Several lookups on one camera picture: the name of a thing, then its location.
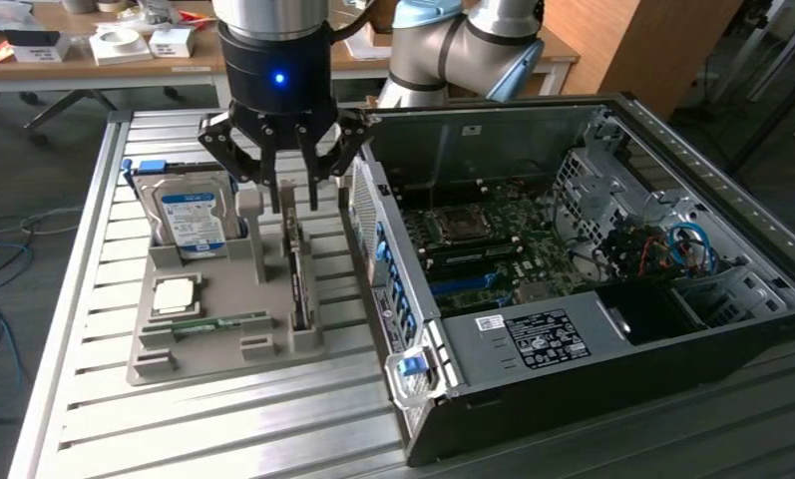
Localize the blue floor cable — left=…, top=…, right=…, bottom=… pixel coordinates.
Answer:
left=0, top=234, right=36, bottom=395

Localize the green motherboard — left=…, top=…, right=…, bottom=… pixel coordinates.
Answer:
left=396, top=184, right=611, bottom=318

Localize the silver CPU chip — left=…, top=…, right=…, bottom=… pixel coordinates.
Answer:
left=151, top=278, right=203, bottom=315

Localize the brown cardboard box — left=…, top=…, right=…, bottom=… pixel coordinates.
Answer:
left=364, top=19, right=396, bottom=49

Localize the orange packet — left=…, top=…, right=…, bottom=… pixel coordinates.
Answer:
left=176, top=9, right=223, bottom=32

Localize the wooden desk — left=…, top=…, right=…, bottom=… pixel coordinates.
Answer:
left=0, top=0, right=582, bottom=109

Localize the wooden cabinet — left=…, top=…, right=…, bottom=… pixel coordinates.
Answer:
left=542, top=0, right=748, bottom=121

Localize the white floor cable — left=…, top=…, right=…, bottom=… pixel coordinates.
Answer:
left=0, top=207, right=83, bottom=237

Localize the hard disk with blue rails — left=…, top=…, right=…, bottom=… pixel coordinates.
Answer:
left=122, top=154, right=244, bottom=260

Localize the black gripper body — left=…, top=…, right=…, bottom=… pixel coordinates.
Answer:
left=218, top=23, right=340, bottom=124

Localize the grey power supply unit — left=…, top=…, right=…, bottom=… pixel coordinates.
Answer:
left=435, top=291, right=638, bottom=389

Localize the blue expansion slot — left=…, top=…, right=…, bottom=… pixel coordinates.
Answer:
left=432, top=276, right=502, bottom=296

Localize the blue wire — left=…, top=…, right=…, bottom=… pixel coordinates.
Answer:
left=666, top=222, right=718, bottom=278

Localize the black NVIDIA graphics card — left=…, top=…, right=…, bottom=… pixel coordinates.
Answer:
left=279, top=179, right=318, bottom=334

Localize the grey case handle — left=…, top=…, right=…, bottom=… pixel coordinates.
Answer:
left=383, top=348, right=455, bottom=413

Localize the black and white box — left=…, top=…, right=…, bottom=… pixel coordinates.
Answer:
left=2, top=29, right=72, bottom=64

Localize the clear plastic bag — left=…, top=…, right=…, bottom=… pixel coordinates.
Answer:
left=0, top=0, right=39, bottom=36

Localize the metal CPU socket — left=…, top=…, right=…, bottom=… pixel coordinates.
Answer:
left=426, top=204, right=488, bottom=245

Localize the white box with tape roll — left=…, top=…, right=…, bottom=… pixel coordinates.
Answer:
left=88, top=27, right=154, bottom=67

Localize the grey parts rack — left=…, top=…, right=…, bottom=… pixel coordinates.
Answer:
left=126, top=188, right=331, bottom=387

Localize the perforated metal disk bay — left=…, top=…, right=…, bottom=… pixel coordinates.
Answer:
left=555, top=107, right=644, bottom=236

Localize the installed green RAM stick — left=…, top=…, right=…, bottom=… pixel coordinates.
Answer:
left=427, top=246, right=526, bottom=269

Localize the red wire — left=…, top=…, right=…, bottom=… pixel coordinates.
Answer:
left=642, top=234, right=671, bottom=268

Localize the small white box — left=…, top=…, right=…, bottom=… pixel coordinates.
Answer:
left=148, top=27, right=196, bottom=59

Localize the white paper stack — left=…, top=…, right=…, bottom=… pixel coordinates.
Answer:
left=343, top=37, right=394, bottom=61

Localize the black open PC case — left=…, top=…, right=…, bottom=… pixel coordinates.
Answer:
left=335, top=91, right=795, bottom=469

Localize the silver disk bay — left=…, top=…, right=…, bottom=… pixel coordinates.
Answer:
left=668, top=263, right=791, bottom=330

